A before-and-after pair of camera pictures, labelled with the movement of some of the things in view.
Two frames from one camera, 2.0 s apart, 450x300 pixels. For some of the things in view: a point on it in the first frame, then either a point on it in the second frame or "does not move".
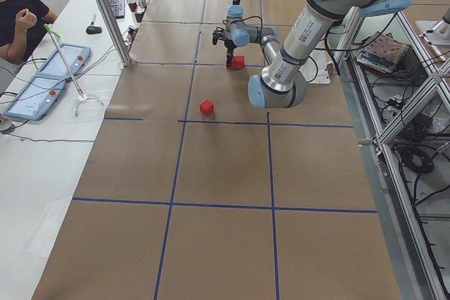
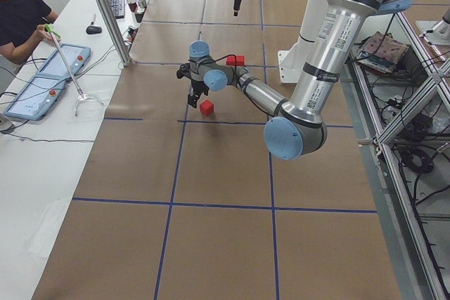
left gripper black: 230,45 to 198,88
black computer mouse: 93,29 does not move
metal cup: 142,2 does not move
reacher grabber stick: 52,31 does not move
